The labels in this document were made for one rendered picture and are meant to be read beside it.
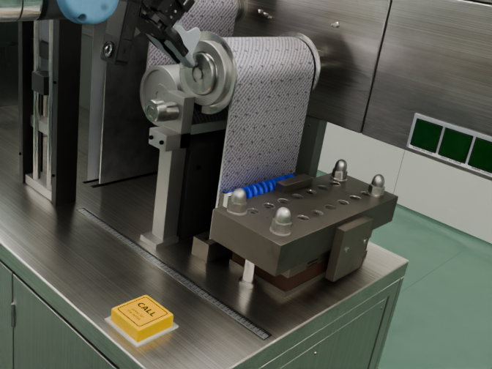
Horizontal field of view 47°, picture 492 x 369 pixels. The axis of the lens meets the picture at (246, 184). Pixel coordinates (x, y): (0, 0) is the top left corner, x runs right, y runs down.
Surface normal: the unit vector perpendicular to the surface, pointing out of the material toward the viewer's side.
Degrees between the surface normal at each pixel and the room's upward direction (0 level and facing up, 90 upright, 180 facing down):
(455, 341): 0
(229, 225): 90
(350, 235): 90
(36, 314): 90
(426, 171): 90
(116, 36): 79
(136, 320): 0
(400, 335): 0
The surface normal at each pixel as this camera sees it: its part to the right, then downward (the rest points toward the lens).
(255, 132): 0.72, 0.36
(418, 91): -0.67, 0.19
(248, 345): 0.15, -0.91
